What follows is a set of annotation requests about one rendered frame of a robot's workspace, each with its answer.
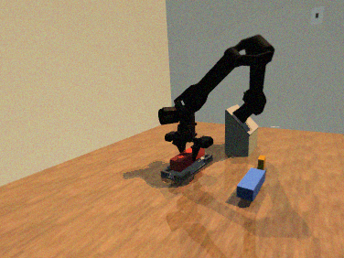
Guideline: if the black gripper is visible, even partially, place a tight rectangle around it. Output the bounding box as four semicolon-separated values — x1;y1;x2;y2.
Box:
165;121;213;162

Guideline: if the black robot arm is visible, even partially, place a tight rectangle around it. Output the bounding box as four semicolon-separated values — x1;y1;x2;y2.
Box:
158;35;274;146

